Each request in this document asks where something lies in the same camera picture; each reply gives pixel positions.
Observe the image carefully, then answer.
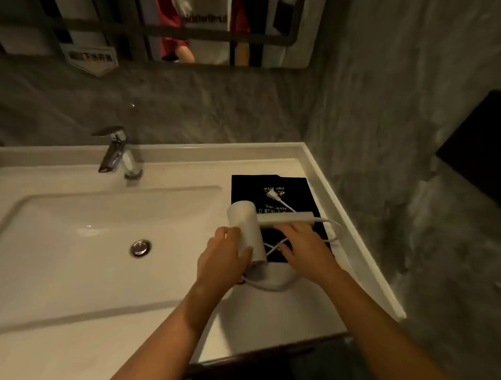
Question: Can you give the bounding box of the dark vanity cabinet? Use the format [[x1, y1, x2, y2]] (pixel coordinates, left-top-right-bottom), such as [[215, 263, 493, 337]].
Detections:
[[183, 333, 355, 380]]

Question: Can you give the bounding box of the black cloth bag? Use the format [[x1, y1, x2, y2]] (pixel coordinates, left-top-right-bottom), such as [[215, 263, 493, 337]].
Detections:
[[230, 175, 332, 264]]

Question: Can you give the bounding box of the person's right forearm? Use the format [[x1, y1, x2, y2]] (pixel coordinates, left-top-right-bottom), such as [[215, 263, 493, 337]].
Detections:
[[312, 268, 452, 380]]

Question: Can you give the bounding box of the person's left forearm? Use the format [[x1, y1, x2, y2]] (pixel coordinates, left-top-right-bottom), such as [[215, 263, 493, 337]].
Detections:
[[111, 276, 236, 380]]

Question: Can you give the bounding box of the wall mirror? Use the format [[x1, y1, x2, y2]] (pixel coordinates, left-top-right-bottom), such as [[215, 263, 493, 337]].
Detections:
[[0, 0, 326, 72]]

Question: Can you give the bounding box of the white power cord with plug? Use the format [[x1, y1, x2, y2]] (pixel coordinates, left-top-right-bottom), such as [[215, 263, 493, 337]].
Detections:
[[240, 189, 343, 292]]

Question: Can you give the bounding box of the chrome faucet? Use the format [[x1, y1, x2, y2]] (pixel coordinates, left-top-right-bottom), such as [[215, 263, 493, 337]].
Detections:
[[92, 126, 143, 181]]

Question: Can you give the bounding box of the chrome drain stopper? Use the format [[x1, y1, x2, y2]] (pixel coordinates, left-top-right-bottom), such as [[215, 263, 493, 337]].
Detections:
[[130, 240, 152, 258]]

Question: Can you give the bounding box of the white ceramic sink basin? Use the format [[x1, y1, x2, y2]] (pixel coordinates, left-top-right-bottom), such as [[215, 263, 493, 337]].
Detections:
[[0, 186, 232, 334]]

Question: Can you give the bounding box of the white hair dryer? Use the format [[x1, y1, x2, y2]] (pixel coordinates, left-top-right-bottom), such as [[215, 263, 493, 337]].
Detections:
[[226, 200, 316, 283]]

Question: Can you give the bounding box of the person's left hand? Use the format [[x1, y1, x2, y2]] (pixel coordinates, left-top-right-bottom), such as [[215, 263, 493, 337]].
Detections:
[[195, 226, 254, 293]]

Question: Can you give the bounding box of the person's right hand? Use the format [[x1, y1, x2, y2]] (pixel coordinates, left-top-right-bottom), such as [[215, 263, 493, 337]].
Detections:
[[273, 222, 341, 285]]

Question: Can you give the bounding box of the white sticker on mirror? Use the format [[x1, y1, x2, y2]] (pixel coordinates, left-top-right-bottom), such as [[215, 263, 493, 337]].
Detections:
[[60, 43, 120, 77]]

